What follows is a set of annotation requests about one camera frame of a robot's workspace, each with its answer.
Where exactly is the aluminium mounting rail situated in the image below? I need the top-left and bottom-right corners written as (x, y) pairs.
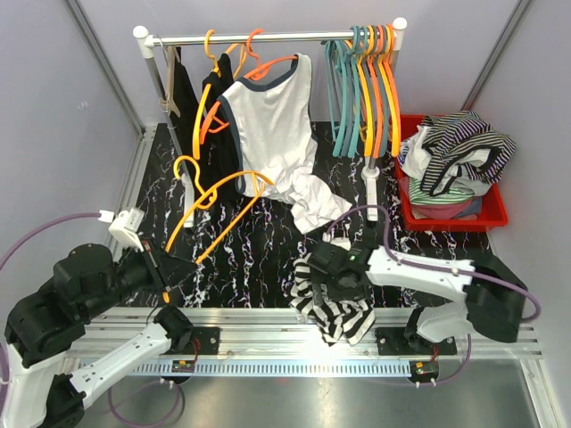
top-left (62, 307), bottom-right (543, 377)

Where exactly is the yellow empty hanger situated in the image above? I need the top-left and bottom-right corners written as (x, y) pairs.
top-left (356, 25), bottom-right (376, 158)

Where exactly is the red plastic bin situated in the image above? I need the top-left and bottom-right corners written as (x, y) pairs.
top-left (395, 115), bottom-right (508, 232)

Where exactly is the orange empty hanger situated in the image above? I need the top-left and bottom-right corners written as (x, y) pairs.
top-left (368, 25), bottom-right (390, 160)
top-left (382, 24), bottom-right (401, 158)

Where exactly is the orange hanger with white top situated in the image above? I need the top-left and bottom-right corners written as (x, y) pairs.
top-left (199, 29), bottom-right (298, 144)

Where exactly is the black marble patterned mat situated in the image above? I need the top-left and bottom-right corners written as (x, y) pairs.
top-left (137, 122), bottom-right (492, 309)

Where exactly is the beige wooden hanger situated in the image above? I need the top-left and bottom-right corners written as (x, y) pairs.
top-left (161, 45), bottom-right (181, 118)

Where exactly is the black white striped tank top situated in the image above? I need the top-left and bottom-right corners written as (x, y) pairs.
top-left (289, 253), bottom-right (376, 346)

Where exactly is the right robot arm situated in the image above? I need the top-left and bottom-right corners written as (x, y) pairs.
top-left (308, 242), bottom-right (526, 355)

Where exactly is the wrist white camera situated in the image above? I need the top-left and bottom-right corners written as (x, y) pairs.
top-left (330, 237), bottom-right (352, 251)
top-left (98, 207), bottom-right (145, 252)

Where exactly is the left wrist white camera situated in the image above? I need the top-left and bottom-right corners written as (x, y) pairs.
top-left (98, 207), bottom-right (145, 252)

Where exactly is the black garment on beige hanger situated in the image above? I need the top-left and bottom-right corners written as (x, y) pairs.
top-left (171, 62), bottom-right (198, 133)

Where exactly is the white tank top navy trim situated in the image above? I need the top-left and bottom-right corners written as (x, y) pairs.
top-left (218, 53), bottom-right (352, 234)

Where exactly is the purple striped garment pile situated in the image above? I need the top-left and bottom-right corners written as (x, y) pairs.
top-left (398, 111), bottom-right (517, 205)

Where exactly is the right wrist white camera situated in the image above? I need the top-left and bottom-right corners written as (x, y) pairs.
top-left (330, 237), bottom-right (352, 251)

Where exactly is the teal empty hanger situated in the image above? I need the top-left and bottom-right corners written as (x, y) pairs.
top-left (324, 40), bottom-right (351, 157)
top-left (343, 25), bottom-right (360, 159)

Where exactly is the metal clothes rack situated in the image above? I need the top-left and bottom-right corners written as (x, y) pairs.
top-left (133, 17), bottom-right (408, 221)

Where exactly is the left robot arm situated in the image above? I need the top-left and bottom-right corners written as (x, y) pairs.
top-left (1, 240), bottom-right (196, 427)

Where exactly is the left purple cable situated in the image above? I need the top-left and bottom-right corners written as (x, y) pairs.
top-left (0, 209), bottom-right (186, 424)

